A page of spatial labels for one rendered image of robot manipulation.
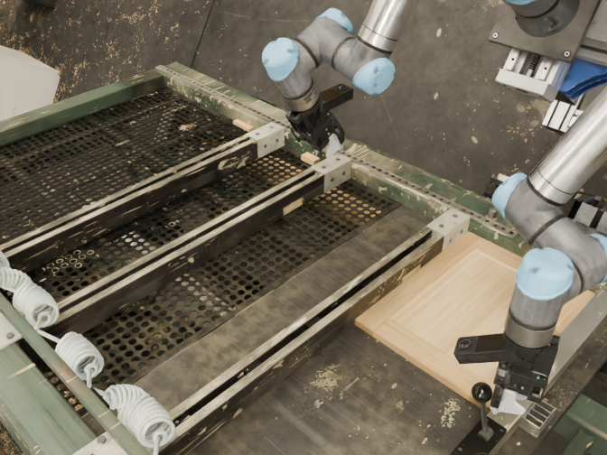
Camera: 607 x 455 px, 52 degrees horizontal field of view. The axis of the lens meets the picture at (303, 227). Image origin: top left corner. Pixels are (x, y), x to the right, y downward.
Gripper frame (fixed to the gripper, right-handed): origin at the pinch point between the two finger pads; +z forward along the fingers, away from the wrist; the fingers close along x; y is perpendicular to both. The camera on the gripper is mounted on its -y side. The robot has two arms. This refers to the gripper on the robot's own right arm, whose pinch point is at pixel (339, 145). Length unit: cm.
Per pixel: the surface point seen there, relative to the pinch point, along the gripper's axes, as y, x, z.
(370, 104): -74, -84, 110
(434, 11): -117, -71, 87
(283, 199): 12.3, -21.3, 22.6
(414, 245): 4.8, 18.4, 27.6
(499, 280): 0, 39, 37
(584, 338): 4, 64, 31
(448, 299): 12.7, 33.8, 28.9
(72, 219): 53, -55, -2
